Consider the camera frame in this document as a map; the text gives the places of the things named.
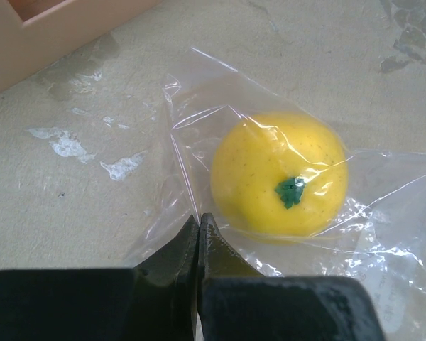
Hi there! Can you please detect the clear zip bag yellow food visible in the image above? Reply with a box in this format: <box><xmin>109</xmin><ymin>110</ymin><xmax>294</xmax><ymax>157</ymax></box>
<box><xmin>126</xmin><ymin>48</ymin><xmax>426</xmax><ymax>340</ymax></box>

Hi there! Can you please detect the clear zip bag brown food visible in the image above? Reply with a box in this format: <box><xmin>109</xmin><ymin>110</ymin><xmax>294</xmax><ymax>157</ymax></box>
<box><xmin>380</xmin><ymin>1</ymin><xmax>426</xmax><ymax>74</ymax></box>

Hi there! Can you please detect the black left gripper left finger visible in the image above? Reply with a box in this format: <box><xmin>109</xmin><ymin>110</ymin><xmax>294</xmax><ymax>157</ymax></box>
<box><xmin>0</xmin><ymin>217</ymin><xmax>199</xmax><ymax>340</ymax></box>

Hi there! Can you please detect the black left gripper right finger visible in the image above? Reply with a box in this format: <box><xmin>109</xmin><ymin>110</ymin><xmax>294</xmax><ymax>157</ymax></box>
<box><xmin>197</xmin><ymin>213</ymin><xmax>378</xmax><ymax>340</ymax></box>

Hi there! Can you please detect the pink plastic file organizer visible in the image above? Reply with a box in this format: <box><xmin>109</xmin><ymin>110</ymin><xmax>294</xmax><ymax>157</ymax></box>
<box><xmin>0</xmin><ymin>1</ymin><xmax>157</xmax><ymax>92</ymax></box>

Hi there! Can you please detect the yellow fake lemon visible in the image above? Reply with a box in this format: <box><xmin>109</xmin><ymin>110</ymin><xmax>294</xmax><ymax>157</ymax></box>
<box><xmin>210</xmin><ymin>112</ymin><xmax>349</xmax><ymax>239</ymax></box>

